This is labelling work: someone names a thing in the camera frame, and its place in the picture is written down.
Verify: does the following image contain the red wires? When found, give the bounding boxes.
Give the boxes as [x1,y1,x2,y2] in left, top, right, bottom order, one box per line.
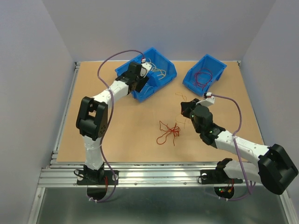
[156,67,214,147]

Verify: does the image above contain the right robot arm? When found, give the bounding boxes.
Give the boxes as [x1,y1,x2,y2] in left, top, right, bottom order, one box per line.
[180,96,299,195]

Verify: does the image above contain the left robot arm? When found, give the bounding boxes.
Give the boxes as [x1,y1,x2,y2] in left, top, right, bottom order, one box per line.
[74,59,152,185]

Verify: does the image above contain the large divided blue bin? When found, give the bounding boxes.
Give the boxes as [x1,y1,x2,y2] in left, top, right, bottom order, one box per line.
[115,48,177,102]

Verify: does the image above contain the small blue bin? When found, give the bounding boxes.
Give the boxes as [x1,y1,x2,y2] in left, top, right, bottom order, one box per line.
[182,54,227,97]

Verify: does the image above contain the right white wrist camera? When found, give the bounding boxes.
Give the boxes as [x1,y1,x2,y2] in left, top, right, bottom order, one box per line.
[196,92,215,107]

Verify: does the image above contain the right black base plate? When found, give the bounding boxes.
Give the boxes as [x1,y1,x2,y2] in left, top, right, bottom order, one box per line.
[197,169,243,184]

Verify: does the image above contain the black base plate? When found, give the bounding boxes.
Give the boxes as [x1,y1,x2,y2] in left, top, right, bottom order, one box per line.
[197,169,243,184]
[74,169,119,186]

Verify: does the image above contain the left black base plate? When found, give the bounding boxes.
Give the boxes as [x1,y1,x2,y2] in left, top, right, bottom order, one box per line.
[74,169,119,186]

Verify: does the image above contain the left aluminium side rail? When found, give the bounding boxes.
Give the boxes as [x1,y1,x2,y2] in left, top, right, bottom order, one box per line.
[28,62,81,224]

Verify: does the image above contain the aluminium side rail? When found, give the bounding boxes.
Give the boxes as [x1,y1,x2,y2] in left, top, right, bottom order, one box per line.
[28,62,81,224]
[235,61,292,224]

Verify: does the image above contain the aluminium mounting rail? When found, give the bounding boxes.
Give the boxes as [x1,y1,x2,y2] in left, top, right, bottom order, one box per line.
[38,162,287,188]

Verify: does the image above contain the right aluminium side rail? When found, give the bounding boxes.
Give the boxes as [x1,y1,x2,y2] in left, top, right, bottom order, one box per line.
[235,61,292,224]

